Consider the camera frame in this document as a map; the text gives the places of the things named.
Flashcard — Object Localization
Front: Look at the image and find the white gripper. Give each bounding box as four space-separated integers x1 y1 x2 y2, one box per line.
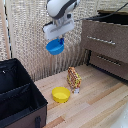
42 17 76 46

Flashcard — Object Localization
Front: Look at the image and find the blue plastic bowl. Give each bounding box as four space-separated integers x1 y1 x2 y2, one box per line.
45 38 65 56

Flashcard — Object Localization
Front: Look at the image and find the brown fabric drawer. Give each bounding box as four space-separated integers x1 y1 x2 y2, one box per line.
88 51 128 81
81 13 128 65

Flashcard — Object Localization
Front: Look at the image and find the long silver drawer handle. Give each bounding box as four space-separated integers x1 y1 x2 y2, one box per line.
86 35 117 46

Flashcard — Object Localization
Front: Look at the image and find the black-framed drawer cabinet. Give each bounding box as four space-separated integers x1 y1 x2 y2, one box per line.
84 9 128 83

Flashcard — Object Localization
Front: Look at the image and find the yellow plastic bowl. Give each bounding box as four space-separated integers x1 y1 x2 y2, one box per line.
51 86 72 104

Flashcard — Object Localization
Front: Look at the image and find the beige woven screen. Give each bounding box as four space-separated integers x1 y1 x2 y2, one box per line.
4 0 101 82

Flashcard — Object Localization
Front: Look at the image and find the black fabric storage box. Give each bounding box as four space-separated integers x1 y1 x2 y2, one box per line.
0 58 49 128

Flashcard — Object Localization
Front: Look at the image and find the light wooden screen post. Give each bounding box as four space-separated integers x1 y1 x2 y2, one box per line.
49 0 62 76
0 0 12 62

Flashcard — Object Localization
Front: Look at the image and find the short silver drawer handle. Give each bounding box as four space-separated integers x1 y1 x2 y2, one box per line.
96 54 122 67

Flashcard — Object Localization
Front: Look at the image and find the brown fabric drawer, short handle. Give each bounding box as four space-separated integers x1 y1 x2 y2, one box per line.
88 51 128 81

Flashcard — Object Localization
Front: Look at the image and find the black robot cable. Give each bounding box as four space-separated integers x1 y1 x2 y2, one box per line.
95 1 128 20

